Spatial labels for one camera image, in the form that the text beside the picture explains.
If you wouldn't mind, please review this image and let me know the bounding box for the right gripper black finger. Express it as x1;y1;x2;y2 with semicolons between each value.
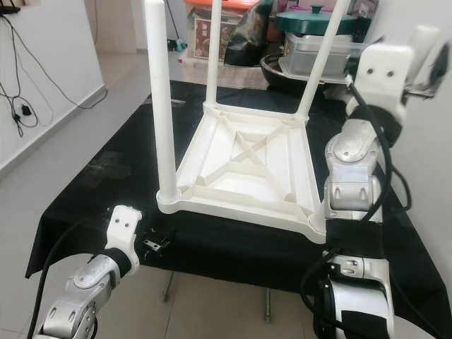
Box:
427;42;452;94

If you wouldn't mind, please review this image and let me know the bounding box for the white plastic children table top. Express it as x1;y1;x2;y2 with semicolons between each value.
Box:
156;101;331;245

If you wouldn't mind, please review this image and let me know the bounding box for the black tablecloth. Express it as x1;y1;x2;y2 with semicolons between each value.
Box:
25;79;452;338

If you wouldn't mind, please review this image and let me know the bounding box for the clear tape patch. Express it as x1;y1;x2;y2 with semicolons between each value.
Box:
86;150;133;186

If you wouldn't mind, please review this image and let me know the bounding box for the clear plastic storage box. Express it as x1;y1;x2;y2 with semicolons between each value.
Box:
278;32;364;80

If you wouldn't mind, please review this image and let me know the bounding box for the green pot lid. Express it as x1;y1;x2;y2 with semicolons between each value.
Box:
274;5;359;36

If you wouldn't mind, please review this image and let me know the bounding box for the black wok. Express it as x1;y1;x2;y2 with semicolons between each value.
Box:
259;54;308;91

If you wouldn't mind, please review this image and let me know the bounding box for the beige low platform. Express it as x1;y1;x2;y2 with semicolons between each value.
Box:
180;56;209;89

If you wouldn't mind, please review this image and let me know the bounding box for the black plastic bag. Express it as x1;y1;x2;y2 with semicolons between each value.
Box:
222;0;276;68

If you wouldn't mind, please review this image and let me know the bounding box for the black floor mop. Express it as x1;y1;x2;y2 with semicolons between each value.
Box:
164;0;189;52

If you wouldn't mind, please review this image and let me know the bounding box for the storage box with orange lid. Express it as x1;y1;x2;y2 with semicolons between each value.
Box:
182;0;255;61

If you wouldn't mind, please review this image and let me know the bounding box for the black wifi router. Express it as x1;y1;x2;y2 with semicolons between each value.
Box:
0;0;20;16

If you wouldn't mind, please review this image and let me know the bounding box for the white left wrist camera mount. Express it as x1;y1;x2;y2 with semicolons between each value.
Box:
105;205;143;275

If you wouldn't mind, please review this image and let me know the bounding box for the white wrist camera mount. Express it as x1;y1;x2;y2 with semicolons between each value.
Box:
105;205;143;275
352;42;419;124

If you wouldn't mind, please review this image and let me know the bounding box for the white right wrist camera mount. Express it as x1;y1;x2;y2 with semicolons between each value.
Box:
352;42;419;124

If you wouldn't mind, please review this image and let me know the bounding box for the black wall cable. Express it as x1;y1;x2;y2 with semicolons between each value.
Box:
0;14;107;138

